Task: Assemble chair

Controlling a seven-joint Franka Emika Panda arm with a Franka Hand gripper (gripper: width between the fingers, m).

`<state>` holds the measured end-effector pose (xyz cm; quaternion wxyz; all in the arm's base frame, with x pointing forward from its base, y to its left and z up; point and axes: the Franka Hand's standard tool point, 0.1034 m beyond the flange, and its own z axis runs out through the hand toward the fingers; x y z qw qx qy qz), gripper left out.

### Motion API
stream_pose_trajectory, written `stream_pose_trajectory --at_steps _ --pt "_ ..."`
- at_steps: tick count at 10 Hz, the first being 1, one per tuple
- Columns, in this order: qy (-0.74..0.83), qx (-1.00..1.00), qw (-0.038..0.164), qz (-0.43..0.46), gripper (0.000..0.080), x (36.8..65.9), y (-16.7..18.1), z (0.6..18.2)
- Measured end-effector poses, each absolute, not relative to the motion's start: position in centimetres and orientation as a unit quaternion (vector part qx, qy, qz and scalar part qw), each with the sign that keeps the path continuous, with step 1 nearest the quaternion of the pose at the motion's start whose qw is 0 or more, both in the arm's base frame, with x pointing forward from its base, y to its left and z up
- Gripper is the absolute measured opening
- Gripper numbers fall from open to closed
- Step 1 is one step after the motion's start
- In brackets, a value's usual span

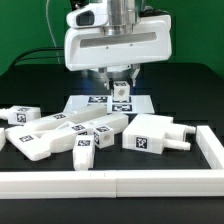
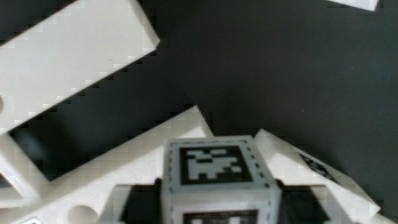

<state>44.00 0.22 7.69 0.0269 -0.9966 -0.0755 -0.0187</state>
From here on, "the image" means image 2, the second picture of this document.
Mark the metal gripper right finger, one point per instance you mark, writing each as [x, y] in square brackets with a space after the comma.
[300, 210]

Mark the white chair seat block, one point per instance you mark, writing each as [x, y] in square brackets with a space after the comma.
[69, 51]

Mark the small white tagged cube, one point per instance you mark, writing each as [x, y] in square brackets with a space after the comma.
[218, 188]

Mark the white marker base plate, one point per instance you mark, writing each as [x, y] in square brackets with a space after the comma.
[362, 4]

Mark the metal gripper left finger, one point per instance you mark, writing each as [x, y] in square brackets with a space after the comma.
[133, 205]

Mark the long white chair side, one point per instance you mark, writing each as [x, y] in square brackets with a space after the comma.
[129, 166]

